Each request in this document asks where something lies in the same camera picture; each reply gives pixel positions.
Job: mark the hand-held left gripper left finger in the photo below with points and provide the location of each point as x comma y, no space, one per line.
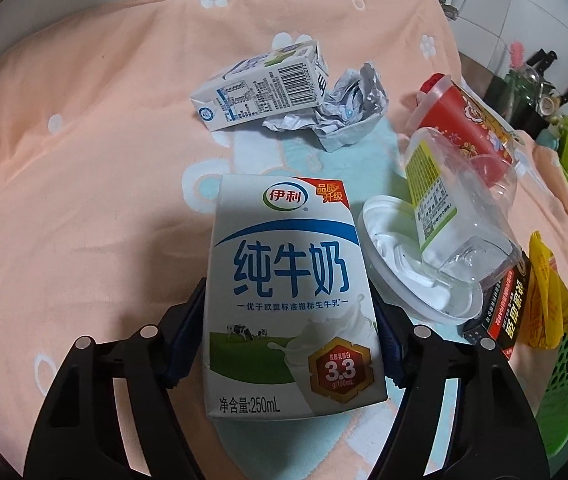
184,345

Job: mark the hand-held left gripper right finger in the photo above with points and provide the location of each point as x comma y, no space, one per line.
389,345

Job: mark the white milk carton red badge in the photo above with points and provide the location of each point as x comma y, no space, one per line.
284,320

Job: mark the white milk carton blue badge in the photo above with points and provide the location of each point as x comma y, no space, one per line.
259,90

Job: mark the round green plastic basket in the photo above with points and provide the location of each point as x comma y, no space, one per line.
563,390

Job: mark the yellow snack packet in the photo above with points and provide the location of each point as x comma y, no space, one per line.
548,300

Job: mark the white plastic lid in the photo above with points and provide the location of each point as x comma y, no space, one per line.
398,255

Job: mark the black cardboard box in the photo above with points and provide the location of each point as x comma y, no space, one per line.
506,315

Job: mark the clear plastic cup yellow label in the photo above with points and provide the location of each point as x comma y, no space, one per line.
443,200

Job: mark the peach flowered blanket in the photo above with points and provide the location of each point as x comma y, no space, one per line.
89,160

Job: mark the red plastic cup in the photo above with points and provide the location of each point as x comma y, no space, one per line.
456,115

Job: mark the black knife block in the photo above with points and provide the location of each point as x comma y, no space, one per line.
538,85

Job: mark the pink brush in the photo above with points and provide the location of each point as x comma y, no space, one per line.
516,55

